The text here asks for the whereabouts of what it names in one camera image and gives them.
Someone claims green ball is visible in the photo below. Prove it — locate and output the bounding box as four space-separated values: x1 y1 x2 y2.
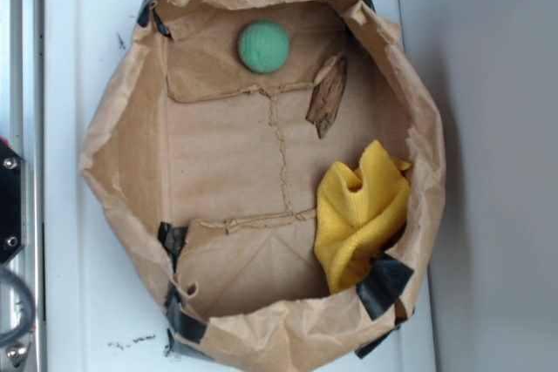
237 20 290 74

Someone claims brown paper bag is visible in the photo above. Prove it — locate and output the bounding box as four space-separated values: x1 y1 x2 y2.
80 0 446 371

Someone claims brown bark piece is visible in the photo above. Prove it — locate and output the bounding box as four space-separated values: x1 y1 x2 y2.
306 57 348 139

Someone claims yellow cloth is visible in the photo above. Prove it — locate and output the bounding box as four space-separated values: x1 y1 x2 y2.
314 140 412 294

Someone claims white tray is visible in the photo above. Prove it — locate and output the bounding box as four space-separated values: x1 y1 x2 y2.
44 0 436 371

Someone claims black metal bracket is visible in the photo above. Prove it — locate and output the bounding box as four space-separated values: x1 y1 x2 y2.
1 137 26 266

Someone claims aluminium frame rail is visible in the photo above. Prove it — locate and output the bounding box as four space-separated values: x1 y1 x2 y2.
1 0 47 371

